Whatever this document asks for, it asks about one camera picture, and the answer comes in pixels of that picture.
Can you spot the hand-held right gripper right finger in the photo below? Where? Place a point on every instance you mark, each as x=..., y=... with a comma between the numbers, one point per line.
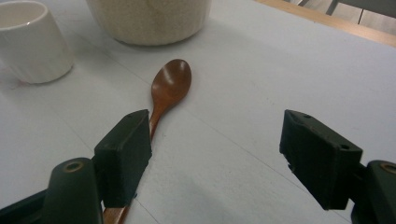
x=320, y=161

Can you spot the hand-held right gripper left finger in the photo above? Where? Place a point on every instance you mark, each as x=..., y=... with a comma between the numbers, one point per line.
x=123, y=161

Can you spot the brown wooden spoon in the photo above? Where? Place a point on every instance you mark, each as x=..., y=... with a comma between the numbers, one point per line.
x=171, y=81

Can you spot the white ceramic cup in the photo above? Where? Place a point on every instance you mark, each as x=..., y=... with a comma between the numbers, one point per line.
x=34, y=53

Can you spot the cream rice container with lid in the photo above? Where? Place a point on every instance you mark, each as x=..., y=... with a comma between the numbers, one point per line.
x=149, y=21

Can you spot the white table cover sheet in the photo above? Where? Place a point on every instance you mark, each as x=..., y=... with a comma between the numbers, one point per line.
x=236, y=102

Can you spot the wooden table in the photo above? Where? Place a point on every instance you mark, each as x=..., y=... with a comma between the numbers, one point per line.
x=342, y=25

